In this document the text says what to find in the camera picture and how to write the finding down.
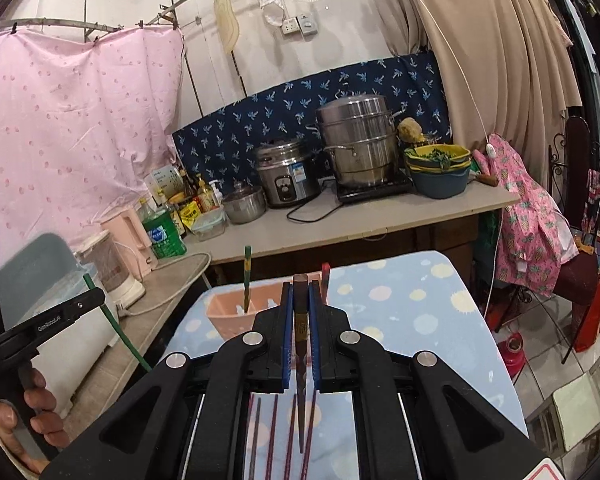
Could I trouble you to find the dark metal chair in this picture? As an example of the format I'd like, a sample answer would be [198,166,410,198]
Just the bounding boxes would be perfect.
[546,114,600,365]

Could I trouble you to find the dark hanging clothes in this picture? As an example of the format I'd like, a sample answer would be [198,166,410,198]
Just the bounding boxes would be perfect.
[527,0,600,171]

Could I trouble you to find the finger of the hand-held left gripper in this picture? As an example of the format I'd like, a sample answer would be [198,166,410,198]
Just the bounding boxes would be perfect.
[74,289,107,322]

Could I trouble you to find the blue planet-print tablecloth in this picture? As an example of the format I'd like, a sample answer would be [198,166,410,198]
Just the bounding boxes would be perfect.
[162,250,528,480]

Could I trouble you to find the person's left hand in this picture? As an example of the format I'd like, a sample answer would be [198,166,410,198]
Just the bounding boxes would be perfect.
[0,366,72,477]

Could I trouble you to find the steel rice cooker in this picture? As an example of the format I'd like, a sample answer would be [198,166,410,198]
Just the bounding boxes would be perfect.
[255,137,324,209]

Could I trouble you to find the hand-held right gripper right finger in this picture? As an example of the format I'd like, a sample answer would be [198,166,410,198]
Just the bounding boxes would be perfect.
[307,280,551,480]

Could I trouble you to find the white green carton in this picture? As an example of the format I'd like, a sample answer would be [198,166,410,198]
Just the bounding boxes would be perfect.
[147,164,179,202]

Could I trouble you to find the white cord with switch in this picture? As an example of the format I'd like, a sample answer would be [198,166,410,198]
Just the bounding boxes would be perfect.
[405,0,502,162]

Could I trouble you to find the clear lidded food container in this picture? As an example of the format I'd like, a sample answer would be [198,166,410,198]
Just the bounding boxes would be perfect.
[190,207,229,241]

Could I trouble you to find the white blender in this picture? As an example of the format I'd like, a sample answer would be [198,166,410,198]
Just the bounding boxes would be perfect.
[72,230,147,312]

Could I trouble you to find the pink dotted curtain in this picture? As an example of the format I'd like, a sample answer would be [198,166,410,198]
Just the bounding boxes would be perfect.
[0,25,187,266]

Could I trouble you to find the black power cable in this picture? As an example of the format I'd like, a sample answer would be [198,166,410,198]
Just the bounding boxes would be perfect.
[285,177,342,224]

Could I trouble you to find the steel stacked steamer pot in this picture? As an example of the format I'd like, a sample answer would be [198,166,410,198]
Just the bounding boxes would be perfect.
[316,94,407,189]

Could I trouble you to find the beige hanging cutting board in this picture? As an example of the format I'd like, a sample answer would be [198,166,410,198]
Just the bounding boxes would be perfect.
[213,0,241,56]

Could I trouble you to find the green chopstick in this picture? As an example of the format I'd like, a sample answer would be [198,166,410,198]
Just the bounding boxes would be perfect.
[81,273,153,373]
[244,245,254,311]

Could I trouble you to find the yellow loofah sponge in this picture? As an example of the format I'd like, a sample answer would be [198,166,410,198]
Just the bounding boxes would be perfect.
[398,117,427,146]

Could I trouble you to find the yellow pump bottle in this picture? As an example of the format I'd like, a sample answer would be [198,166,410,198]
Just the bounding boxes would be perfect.
[196,175,221,213]

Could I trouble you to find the black induction cooker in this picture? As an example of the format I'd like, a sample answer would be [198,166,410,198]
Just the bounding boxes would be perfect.
[334,172,414,205]

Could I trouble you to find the beige curtain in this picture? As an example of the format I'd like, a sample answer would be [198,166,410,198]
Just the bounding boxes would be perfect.
[377,0,583,166]

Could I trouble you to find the pink electric kettle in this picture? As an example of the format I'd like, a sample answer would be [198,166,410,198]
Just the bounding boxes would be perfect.
[100,210,159,282]

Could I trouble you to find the white power cord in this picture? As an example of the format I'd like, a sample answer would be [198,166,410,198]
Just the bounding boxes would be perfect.
[114,251,214,317]

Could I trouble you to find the green tin can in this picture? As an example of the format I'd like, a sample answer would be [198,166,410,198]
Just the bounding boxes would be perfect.
[141,197,187,261]

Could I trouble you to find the pink pineapple-print apron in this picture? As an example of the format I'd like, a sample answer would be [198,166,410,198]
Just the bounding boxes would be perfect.
[471,132,579,300]

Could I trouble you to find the red round container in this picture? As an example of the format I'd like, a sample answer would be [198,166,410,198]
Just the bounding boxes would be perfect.
[494,331,527,377]

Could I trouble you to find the blue yellow stacked bowls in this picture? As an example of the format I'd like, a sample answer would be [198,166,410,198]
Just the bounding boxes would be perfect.
[404,143,474,200]

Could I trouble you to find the yellow packet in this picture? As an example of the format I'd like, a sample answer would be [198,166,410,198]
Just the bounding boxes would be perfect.
[179,200,202,235]

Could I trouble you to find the dark brown chopstick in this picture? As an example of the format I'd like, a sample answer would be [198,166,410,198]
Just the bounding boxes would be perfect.
[292,274,312,456]

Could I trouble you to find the pink perforated chopstick holder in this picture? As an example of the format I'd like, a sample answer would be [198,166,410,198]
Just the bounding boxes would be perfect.
[205,290,286,346]

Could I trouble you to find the small steel pot glass lid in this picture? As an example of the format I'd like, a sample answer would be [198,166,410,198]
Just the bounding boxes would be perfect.
[222,182,269,225]

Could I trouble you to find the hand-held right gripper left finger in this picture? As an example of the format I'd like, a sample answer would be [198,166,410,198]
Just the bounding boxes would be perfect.
[40,281,295,480]

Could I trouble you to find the white folding stool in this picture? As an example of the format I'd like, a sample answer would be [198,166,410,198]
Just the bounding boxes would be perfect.
[524,357,600,453]

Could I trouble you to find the navy leaf-print cloth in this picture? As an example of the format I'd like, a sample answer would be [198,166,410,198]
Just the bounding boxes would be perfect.
[172,52,453,183]

